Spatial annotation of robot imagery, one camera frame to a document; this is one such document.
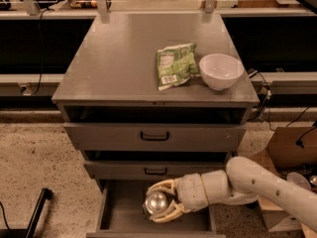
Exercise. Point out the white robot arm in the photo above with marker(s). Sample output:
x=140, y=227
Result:
x=242, y=181

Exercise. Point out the middle grey drawer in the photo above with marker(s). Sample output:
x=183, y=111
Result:
x=151, y=165

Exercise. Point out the metal bowl in box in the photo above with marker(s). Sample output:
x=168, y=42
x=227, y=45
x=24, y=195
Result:
x=299, y=180

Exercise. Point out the black stand leg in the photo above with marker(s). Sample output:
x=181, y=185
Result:
x=45, y=195

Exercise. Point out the grey drawer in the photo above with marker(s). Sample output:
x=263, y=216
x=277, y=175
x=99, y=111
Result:
x=162, y=129
x=122, y=216
x=151, y=165

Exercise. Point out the top grey drawer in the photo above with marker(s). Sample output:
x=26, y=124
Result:
x=162, y=129

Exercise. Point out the grey metal drawer cabinet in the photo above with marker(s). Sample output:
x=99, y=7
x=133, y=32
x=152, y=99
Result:
x=116, y=63

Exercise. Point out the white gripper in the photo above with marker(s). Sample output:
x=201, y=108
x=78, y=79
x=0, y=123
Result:
x=190, y=192

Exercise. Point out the bottom grey drawer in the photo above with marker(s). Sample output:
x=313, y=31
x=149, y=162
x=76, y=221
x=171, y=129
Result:
x=122, y=216

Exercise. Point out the white bowl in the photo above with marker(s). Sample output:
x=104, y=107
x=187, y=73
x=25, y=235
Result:
x=220, y=71

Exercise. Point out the green chip bag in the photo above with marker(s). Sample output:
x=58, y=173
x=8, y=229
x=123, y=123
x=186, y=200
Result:
x=176, y=65

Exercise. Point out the cardboard box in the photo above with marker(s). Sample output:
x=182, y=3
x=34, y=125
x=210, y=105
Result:
x=289, y=150

